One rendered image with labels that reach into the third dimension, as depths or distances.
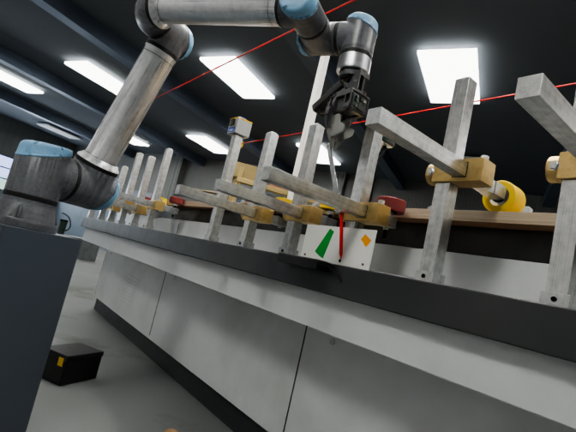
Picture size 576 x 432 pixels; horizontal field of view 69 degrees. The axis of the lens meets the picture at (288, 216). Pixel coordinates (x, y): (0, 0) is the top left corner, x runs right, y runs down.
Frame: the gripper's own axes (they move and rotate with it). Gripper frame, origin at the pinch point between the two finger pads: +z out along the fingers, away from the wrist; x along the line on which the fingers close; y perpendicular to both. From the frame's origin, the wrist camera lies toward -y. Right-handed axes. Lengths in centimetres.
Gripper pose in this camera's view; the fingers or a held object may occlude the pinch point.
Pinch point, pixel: (332, 145)
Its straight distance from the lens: 117.5
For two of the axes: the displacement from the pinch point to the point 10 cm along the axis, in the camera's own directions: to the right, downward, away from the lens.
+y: 6.1, 0.3, -7.9
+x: 7.6, 2.5, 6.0
